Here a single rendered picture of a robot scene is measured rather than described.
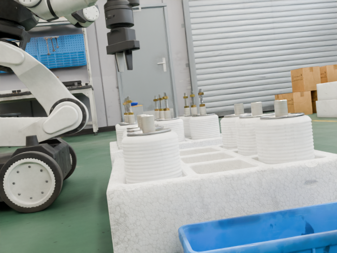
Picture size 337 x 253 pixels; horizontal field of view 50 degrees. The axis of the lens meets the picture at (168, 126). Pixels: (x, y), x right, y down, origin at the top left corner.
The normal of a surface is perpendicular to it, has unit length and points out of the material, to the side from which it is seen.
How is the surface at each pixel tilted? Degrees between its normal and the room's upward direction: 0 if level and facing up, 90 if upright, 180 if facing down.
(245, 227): 88
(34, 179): 90
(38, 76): 113
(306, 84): 90
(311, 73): 90
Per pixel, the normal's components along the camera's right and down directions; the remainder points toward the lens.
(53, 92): 0.16, 0.04
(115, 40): -0.58, 0.11
